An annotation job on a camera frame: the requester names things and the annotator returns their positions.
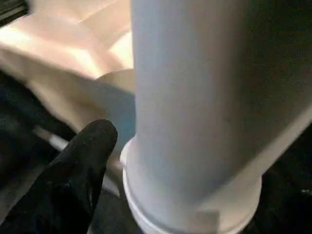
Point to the white plastic table leg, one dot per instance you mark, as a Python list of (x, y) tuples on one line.
[(185, 97)]

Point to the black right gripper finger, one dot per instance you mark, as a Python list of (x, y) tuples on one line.
[(63, 190)]

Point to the black plastic mat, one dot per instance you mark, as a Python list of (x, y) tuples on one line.
[(14, 112)]

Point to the white plastic table top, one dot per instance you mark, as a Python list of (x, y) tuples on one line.
[(73, 48)]

